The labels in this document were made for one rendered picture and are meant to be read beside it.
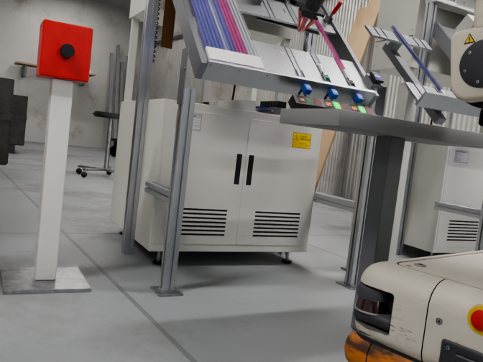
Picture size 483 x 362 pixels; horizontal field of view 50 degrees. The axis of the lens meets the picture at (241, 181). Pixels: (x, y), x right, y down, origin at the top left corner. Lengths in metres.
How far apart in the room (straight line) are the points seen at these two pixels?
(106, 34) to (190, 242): 9.95
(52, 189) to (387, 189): 0.97
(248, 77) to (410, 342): 0.96
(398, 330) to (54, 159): 1.07
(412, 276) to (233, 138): 1.09
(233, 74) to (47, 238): 0.76
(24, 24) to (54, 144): 9.81
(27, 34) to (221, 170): 9.61
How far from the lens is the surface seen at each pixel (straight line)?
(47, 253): 1.68
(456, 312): 1.03
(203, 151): 1.94
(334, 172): 6.13
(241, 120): 2.00
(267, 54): 1.82
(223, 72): 1.64
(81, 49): 1.63
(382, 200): 1.47
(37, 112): 11.31
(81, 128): 11.48
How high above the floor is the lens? 0.50
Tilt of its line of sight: 4 degrees down
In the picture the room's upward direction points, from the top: 7 degrees clockwise
